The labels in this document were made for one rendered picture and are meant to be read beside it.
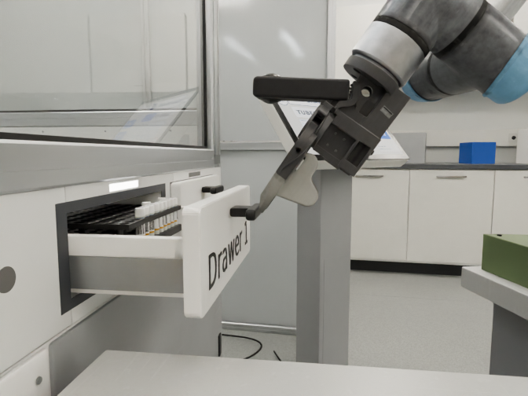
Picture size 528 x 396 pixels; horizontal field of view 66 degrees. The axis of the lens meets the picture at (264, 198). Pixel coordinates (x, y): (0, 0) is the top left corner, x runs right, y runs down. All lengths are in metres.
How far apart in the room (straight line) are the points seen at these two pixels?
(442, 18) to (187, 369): 0.46
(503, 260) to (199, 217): 0.59
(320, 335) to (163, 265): 1.13
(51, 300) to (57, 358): 0.06
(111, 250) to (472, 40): 0.45
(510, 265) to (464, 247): 2.77
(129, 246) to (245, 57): 1.88
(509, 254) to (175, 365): 0.59
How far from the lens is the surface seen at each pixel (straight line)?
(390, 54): 0.49
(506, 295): 0.80
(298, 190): 0.48
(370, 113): 0.50
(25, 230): 0.42
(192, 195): 0.79
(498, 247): 0.84
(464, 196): 3.52
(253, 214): 0.49
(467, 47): 0.53
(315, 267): 1.43
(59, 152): 0.45
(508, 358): 0.90
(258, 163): 2.18
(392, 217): 3.45
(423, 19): 0.51
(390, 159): 1.47
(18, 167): 0.41
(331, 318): 1.52
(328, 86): 0.50
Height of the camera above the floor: 0.98
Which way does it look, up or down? 6 degrees down
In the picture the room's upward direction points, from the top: straight up
